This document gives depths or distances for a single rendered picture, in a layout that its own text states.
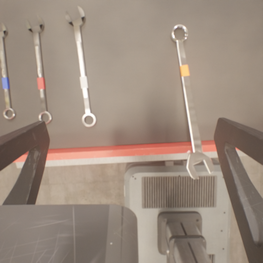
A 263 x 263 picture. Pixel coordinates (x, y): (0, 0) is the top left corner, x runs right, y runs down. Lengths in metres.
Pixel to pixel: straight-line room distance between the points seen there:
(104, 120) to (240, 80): 0.26
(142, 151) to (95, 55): 0.19
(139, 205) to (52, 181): 0.57
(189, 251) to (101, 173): 0.66
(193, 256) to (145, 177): 0.38
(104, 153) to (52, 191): 1.12
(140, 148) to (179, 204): 0.82
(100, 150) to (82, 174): 1.02
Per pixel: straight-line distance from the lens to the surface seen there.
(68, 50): 0.45
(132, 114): 0.43
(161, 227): 1.19
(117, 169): 1.39
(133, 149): 0.40
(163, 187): 1.15
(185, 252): 1.01
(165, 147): 0.40
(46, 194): 1.52
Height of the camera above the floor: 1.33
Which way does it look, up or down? 84 degrees down
